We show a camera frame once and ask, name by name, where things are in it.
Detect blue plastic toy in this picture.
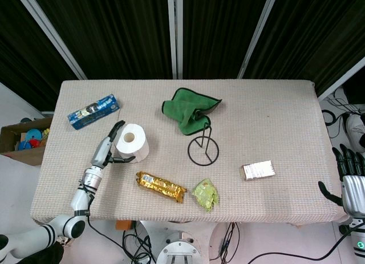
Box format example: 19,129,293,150
24,128,43,142

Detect blue printed carton box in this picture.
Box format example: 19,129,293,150
67,94,121,131

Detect crumpled light green wrapper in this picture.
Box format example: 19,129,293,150
192,178,220,213

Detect small rectangular card box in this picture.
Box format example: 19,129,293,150
241,160,277,181

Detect gold foil biscuit pack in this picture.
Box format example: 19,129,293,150
135,170,188,204

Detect brown cardboard box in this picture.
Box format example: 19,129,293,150
0,117,54,166

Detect white frame pole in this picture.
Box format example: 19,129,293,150
236,0,281,79
13,0,88,80
167,0,184,79
317,57,365,101

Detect black pleated curtain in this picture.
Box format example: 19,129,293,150
0,0,78,112
30,0,173,80
181,0,271,79
244,0,365,97

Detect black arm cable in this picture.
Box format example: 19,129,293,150
86,214,140,261
247,226,359,261

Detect white toilet paper roll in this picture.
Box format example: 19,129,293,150
115,123,150,164

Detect beige woven table cover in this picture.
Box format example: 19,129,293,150
30,80,348,225

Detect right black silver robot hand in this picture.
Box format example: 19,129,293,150
318,144,365,217

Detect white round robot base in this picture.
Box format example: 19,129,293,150
139,220,229,264

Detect black floor cable bundle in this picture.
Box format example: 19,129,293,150
121,229,157,264
217,222,241,264
321,87,360,140

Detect white sneaker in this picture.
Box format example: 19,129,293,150
346,113,365,151

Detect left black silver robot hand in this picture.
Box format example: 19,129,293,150
90,120,136,169

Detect green microfibre cloth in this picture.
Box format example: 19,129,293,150
161,87,223,135

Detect orange block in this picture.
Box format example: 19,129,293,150
115,220,135,234

